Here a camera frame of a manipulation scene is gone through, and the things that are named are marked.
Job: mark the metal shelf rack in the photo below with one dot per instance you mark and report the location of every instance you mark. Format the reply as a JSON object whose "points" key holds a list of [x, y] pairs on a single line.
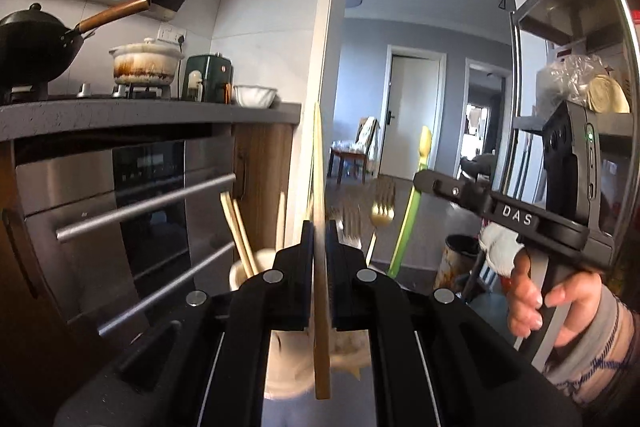
{"points": [[550, 17]]}

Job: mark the clear plastic bag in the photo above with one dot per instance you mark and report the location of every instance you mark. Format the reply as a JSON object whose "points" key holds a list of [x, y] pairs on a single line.
{"points": [[570, 77]]}

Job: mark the white wall outlet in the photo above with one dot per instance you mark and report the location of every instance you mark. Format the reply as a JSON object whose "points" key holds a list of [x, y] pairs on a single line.
{"points": [[171, 34]]}

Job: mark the grey kitchen countertop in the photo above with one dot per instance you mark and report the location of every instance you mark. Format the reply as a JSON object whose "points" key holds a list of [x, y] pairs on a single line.
{"points": [[125, 117]]}

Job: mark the white cloth bundle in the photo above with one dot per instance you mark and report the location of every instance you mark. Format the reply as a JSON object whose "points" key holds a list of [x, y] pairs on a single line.
{"points": [[500, 249]]}

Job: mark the gold fork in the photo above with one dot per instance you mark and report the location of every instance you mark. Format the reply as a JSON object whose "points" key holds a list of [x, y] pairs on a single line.
{"points": [[382, 202]]}

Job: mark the yellow patterned bin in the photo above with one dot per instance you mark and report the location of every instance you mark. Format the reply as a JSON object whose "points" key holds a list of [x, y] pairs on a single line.
{"points": [[457, 262]]}

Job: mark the wide wooden cabinet door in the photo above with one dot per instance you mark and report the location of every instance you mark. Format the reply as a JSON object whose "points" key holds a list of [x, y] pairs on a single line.
{"points": [[30, 307]]}

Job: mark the narrow wooden cabinet door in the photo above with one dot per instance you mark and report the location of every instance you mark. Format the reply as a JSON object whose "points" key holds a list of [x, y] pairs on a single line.
{"points": [[262, 177]]}

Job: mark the green kitchen appliance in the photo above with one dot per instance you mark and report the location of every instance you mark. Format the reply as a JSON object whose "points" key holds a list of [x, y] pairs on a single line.
{"points": [[207, 77]]}

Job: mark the gas stove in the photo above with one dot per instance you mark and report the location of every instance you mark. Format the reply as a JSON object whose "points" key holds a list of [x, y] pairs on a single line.
{"points": [[85, 93]]}

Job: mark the person's right hand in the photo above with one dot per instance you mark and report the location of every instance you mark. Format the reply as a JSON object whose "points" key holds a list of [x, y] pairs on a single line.
{"points": [[525, 302]]}

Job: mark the person's right forearm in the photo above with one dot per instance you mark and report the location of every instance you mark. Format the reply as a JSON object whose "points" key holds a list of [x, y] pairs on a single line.
{"points": [[600, 337]]}

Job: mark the white clay pot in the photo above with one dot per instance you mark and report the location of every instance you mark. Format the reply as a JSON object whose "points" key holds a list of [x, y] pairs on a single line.
{"points": [[145, 64]]}

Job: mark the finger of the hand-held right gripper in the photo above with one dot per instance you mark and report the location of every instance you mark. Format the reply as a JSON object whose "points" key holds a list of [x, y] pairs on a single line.
{"points": [[450, 189]]}

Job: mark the wooden side table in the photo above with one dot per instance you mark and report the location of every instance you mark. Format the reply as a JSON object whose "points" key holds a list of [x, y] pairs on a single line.
{"points": [[345, 157]]}

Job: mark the white ceramic utensil holder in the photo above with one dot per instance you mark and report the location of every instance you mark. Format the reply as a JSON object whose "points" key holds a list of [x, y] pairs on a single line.
{"points": [[292, 372]]}

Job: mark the dark armchair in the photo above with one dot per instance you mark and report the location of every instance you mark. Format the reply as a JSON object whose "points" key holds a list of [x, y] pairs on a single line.
{"points": [[477, 167]]}

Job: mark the wooden chopsticks pair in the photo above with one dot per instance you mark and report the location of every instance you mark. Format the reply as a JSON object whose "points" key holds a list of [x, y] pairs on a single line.
{"points": [[234, 232]]}

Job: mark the stainless steel oven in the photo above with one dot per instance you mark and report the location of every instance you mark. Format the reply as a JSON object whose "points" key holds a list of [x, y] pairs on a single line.
{"points": [[125, 207]]}

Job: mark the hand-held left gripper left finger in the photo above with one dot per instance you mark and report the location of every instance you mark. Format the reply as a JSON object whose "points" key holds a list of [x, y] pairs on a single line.
{"points": [[309, 252]]}

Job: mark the white bowl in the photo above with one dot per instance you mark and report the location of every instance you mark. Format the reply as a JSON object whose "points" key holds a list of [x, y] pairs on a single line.
{"points": [[255, 97]]}

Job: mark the green utensil with yellow flower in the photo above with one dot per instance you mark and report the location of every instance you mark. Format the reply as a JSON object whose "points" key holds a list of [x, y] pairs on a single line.
{"points": [[407, 227]]}

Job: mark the white door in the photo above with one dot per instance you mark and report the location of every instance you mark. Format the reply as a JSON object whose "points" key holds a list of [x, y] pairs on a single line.
{"points": [[412, 117]]}

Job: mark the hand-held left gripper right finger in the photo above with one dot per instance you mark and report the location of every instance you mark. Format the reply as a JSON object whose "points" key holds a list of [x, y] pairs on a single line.
{"points": [[331, 252]]}

